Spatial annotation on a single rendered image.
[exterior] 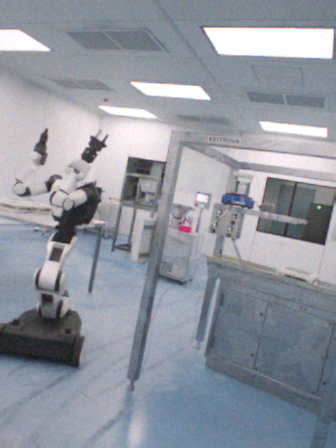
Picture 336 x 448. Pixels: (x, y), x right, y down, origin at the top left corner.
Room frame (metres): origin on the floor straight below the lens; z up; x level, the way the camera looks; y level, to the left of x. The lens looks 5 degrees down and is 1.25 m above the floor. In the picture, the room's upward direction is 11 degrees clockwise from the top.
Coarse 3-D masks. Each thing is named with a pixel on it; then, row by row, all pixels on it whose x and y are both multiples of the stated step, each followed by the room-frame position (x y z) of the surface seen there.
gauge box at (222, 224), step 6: (216, 210) 2.69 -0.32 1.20; (222, 210) 2.66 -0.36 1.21; (216, 216) 2.68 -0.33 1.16; (222, 216) 2.66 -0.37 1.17; (228, 216) 2.64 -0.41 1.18; (240, 216) 2.61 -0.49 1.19; (210, 222) 2.70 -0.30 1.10; (222, 222) 2.65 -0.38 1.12; (228, 222) 2.63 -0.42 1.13; (240, 222) 2.64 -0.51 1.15; (210, 228) 2.70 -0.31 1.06; (216, 228) 2.67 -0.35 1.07; (222, 228) 2.65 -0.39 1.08; (234, 228) 2.60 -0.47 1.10; (240, 228) 2.66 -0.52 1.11; (216, 234) 2.67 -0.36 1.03; (222, 234) 2.65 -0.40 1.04; (234, 234) 2.60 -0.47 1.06
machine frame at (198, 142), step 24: (192, 144) 2.28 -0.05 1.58; (216, 144) 2.03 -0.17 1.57; (240, 144) 1.95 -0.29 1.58; (264, 144) 1.89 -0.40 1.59; (288, 144) 1.83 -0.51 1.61; (312, 144) 1.77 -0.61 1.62; (168, 168) 2.16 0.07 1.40; (240, 168) 2.98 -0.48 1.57; (264, 168) 2.87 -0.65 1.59; (288, 168) 2.78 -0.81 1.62; (168, 192) 2.15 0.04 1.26; (168, 216) 2.17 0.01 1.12; (216, 240) 3.00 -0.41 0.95; (144, 288) 2.17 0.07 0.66; (144, 312) 2.15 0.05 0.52; (144, 336) 2.16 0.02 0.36
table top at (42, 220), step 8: (0, 216) 3.08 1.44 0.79; (8, 216) 3.06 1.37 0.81; (16, 216) 3.12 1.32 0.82; (24, 216) 3.24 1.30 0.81; (32, 216) 3.35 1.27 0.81; (40, 216) 3.43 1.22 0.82; (48, 216) 3.59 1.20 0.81; (32, 224) 3.02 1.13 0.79; (40, 224) 3.00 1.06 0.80; (48, 224) 3.01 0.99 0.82; (96, 224) 3.77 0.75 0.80; (104, 224) 3.99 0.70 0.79
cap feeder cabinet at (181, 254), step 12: (168, 228) 5.32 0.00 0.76; (168, 240) 5.27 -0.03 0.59; (180, 240) 5.21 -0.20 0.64; (192, 240) 5.15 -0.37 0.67; (168, 252) 5.26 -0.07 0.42; (180, 252) 5.19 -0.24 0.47; (192, 252) 5.25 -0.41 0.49; (168, 264) 5.25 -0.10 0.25; (180, 264) 5.18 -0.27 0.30; (192, 264) 5.35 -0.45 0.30; (168, 276) 5.25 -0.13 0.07; (180, 276) 5.16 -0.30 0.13; (192, 276) 5.48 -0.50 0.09
